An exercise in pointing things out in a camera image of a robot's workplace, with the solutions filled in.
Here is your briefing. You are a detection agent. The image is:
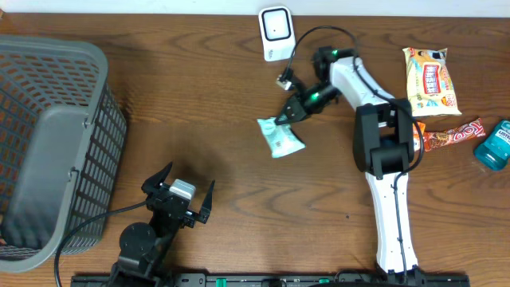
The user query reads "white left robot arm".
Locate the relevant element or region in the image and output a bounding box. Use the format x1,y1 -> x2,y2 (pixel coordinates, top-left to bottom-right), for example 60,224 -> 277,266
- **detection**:
103,163 -> 215,287

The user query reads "small orange box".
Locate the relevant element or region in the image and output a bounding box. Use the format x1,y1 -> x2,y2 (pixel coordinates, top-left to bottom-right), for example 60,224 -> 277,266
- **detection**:
412,121 -> 426,151

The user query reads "green wet wipes pack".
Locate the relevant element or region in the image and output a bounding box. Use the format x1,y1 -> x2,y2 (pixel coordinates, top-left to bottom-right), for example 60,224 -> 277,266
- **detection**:
257,117 -> 306,159

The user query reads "white barcode scanner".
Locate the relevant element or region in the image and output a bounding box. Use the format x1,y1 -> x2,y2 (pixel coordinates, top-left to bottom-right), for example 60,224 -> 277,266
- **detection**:
258,6 -> 296,62

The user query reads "black left camera cable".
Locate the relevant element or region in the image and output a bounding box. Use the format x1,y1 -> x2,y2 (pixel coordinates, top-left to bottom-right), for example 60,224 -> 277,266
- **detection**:
53,200 -> 155,287

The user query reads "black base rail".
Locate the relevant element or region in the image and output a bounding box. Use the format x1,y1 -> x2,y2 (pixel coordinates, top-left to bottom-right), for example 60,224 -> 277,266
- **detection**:
71,270 -> 470,287

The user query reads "black camera cable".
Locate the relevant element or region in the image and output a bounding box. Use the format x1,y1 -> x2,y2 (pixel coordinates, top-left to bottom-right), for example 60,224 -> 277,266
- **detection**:
53,200 -> 155,287
280,26 -> 426,280

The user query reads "orange snack bag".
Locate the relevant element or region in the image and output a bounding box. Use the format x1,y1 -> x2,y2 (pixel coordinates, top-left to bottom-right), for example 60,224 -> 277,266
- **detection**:
402,47 -> 461,117

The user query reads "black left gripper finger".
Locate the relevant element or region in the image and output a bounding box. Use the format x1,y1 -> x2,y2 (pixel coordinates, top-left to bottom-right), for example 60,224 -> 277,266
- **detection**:
141,162 -> 173,194
197,180 -> 215,224

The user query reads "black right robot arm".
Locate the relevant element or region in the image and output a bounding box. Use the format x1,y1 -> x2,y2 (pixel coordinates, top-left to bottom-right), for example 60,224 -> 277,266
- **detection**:
276,47 -> 418,277

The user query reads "blue mouthwash bottle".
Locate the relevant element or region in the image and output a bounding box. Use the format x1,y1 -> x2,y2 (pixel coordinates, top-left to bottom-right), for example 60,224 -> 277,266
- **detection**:
474,120 -> 509,171

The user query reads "grey plastic basket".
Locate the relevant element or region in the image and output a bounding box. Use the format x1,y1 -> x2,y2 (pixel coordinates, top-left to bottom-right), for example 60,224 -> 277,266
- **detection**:
1,35 -> 127,273

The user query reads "red chocolate bar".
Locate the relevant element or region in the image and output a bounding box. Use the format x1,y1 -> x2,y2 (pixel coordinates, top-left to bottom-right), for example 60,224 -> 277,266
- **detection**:
424,118 -> 485,151

